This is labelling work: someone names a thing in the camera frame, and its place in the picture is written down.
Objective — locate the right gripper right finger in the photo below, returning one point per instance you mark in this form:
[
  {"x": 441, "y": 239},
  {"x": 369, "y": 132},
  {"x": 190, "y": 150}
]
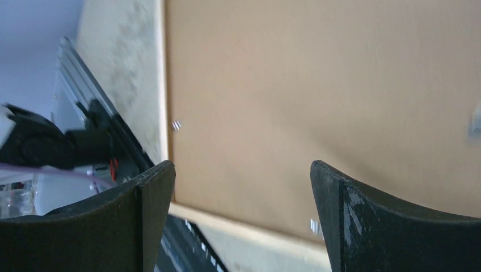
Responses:
[{"x": 366, "y": 229}]

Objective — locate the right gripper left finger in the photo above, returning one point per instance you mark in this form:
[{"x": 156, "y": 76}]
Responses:
[{"x": 116, "y": 230}]

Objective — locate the brown backing board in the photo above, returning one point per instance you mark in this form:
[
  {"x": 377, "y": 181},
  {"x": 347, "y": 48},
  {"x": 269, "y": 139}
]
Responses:
[{"x": 384, "y": 91}]

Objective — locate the orange wooden picture frame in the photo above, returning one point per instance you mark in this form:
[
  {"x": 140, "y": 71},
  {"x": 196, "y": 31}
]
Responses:
[{"x": 277, "y": 242}]

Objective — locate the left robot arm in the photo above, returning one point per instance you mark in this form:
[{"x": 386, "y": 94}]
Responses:
[{"x": 30, "y": 140}]

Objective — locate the aluminium rail frame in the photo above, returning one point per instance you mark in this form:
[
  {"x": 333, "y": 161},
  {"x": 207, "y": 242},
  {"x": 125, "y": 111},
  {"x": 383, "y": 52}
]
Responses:
[{"x": 37, "y": 191}]

